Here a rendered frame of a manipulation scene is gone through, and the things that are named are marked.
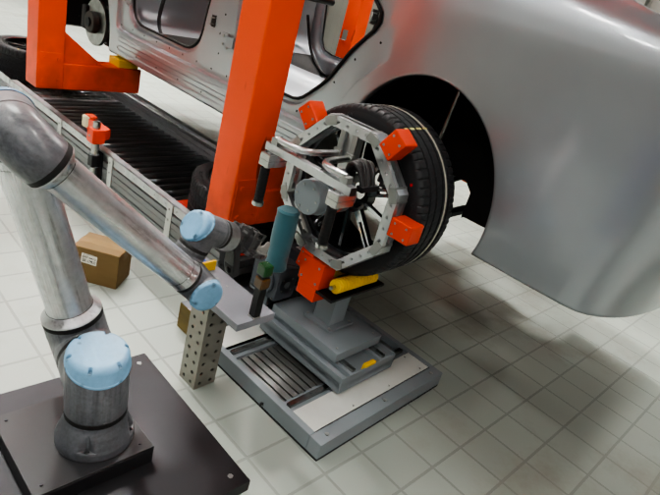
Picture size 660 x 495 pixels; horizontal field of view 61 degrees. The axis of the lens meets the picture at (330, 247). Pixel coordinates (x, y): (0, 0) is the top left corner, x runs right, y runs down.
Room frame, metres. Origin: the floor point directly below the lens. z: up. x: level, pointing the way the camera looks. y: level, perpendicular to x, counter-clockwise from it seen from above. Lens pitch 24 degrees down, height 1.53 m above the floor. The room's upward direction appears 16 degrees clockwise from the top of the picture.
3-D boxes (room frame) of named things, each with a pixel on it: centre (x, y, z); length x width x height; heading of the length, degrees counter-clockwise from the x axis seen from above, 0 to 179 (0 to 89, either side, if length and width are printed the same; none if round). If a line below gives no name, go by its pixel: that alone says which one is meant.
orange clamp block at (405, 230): (1.81, -0.23, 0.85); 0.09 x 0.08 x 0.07; 53
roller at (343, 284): (2.00, -0.13, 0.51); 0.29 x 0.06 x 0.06; 143
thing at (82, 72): (3.65, 1.79, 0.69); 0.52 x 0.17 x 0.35; 143
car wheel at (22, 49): (4.42, 2.67, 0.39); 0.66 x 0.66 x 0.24
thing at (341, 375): (2.11, -0.10, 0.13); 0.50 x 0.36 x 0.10; 53
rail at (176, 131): (3.64, 0.96, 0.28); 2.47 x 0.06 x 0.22; 53
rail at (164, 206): (3.00, 1.43, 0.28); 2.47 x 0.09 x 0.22; 53
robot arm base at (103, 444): (1.06, 0.45, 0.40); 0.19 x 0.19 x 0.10
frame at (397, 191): (1.99, 0.02, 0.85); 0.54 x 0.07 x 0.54; 53
